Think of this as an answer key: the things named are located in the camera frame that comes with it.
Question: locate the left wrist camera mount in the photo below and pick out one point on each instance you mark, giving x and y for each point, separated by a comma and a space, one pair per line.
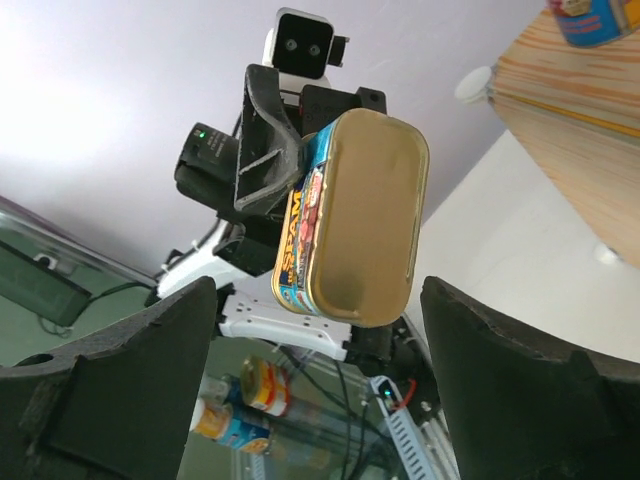
300, 46

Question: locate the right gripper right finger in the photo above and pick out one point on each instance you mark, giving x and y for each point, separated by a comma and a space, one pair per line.
523, 404

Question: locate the wooden cube shelf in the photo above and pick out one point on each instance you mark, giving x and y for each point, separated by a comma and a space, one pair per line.
576, 113

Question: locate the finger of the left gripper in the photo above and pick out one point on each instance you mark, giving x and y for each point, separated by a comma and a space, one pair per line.
270, 157

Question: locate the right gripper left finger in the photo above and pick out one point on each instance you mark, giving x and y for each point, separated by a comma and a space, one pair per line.
116, 404

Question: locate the slotted cable duct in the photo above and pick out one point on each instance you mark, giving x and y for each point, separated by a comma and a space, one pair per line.
424, 448

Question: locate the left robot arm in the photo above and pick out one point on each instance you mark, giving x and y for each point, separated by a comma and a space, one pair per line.
239, 253

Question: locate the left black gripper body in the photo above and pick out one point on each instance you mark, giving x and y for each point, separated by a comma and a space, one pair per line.
315, 107

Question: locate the blue label can below table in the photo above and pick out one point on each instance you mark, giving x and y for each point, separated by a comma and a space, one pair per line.
233, 426

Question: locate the rectangular gold tin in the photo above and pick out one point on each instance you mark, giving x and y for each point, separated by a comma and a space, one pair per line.
591, 23
349, 240

